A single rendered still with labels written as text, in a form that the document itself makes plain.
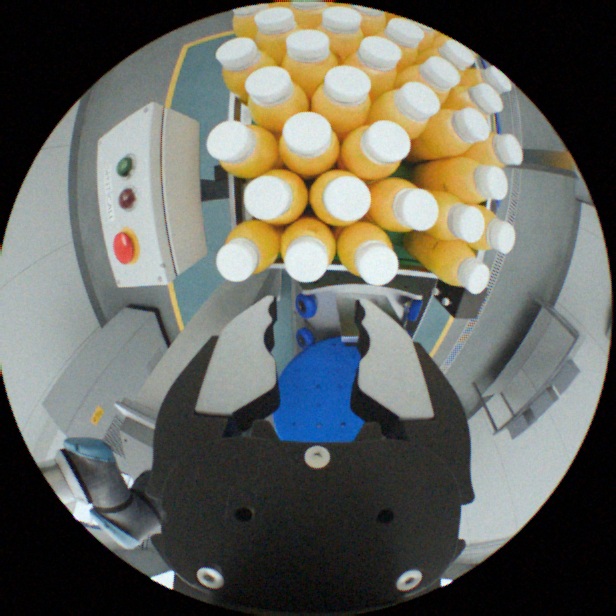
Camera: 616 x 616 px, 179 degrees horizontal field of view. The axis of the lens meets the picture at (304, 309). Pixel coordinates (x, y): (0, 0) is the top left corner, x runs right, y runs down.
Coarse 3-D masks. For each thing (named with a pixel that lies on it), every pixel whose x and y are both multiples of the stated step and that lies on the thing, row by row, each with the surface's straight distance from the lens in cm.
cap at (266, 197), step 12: (264, 180) 17; (276, 180) 17; (252, 192) 18; (264, 192) 17; (276, 192) 17; (288, 192) 17; (252, 204) 18; (264, 204) 17; (276, 204) 17; (288, 204) 18; (264, 216) 17; (276, 216) 17
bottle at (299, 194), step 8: (280, 176) 20; (288, 176) 21; (296, 176) 22; (288, 184) 19; (296, 184) 21; (304, 184) 23; (296, 192) 20; (304, 192) 22; (296, 200) 20; (304, 200) 22; (288, 208) 19; (296, 208) 20; (304, 208) 23; (280, 216) 20; (288, 216) 20; (296, 216) 22; (272, 224) 22; (280, 224) 22
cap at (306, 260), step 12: (300, 240) 18; (312, 240) 18; (288, 252) 18; (300, 252) 18; (312, 252) 18; (324, 252) 18; (288, 264) 18; (300, 264) 18; (312, 264) 18; (324, 264) 18; (300, 276) 18; (312, 276) 18
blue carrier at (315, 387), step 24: (312, 360) 33; (336, 360) 33; (288, 384) 30; (312, 384) 30; (336, 384) 30; (288, 408) 28; (312, 408) 28; (336, 408) 28; (288, 432) 26; (312, 432) 26; (336, 432) 26
